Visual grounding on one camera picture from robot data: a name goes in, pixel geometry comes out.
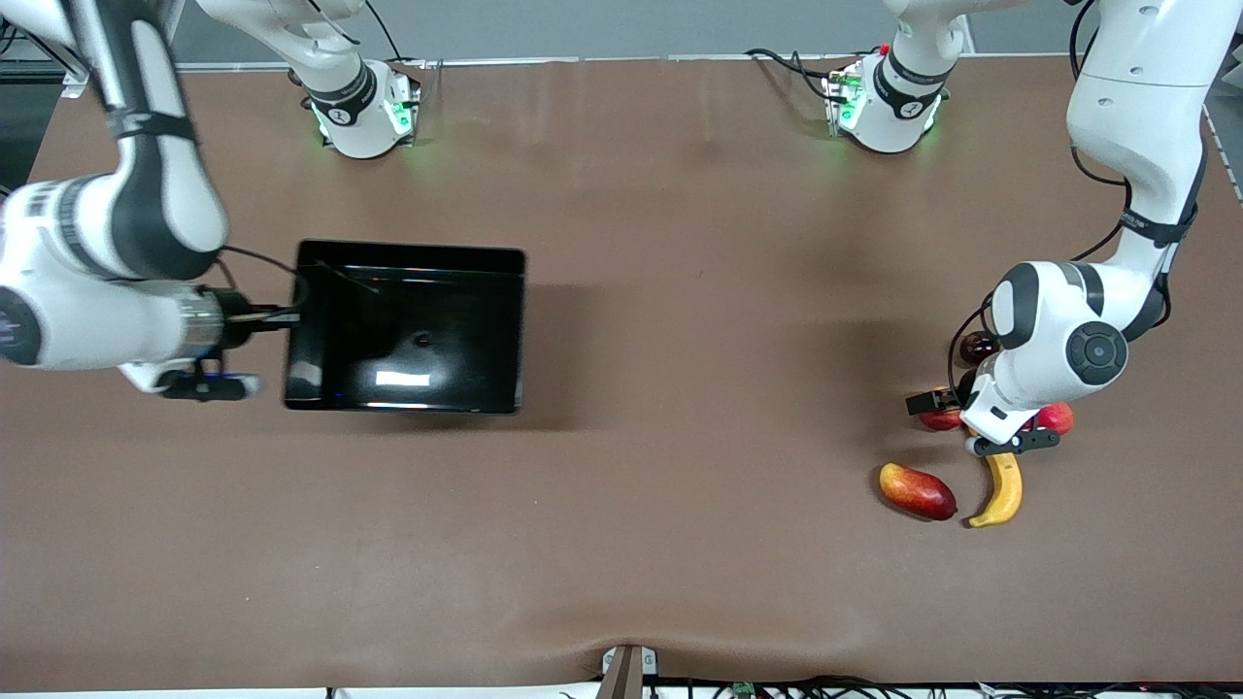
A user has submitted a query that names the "yellow banana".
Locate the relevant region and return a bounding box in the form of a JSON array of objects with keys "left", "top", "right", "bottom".
[{"left": 966, "top": 452, "right": 1024, "bottom": 529}]

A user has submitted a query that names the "black plastic box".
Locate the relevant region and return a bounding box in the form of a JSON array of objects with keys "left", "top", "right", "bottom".
[{"left": 283, "top": 239, "right": 527, "bottom": 416}]

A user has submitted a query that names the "red yellow mango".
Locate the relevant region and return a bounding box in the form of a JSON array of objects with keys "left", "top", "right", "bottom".
[{"left": 879, "top": 462, "right": 958, "bottom": 522}]

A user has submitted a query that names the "brown table cover sheet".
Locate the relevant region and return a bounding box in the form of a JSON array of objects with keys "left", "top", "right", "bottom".
[{"left": 0, "top": 53, "right": 1243, "bottom": 692}]

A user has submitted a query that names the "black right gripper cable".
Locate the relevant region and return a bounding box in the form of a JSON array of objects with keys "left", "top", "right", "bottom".
[{"left": 218, "top": 245, "right": 302, "bottom": 292}]

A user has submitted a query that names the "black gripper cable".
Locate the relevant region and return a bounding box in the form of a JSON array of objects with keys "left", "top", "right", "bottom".
[
  {"left": 947, "top": 0, "right": 1181, "bottom": 389},
  {"left": 218, "top": 245, "right": 302, "bottom": 292}
]

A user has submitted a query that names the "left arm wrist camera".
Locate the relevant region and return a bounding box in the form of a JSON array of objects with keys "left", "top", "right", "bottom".
[{"left": 966, "top": 427, "right": 1061, "bottom": 457}]

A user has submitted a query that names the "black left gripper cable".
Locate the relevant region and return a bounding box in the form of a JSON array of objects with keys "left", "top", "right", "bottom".
[{"left": 947, "top": 0, "right": 1181, "bottom": 389}]

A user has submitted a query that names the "black right arm base cable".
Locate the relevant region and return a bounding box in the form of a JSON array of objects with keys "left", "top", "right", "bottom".
[{"left": 364, "top": 0, "right": 433, "bottom": 74}]

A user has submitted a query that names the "black arm base cable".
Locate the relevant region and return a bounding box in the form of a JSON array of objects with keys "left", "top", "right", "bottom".
[
  {"left": 364, "top": 0, "right": 433, "bottom": 74},
  {"left": 746, "top": 47, "right": 856, "bottom": 98}
]

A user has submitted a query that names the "black left arm base cable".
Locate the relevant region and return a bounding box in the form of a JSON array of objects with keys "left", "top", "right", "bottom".
[{"left": 746, "top": 47, "right": 856, "bottom": 98}]

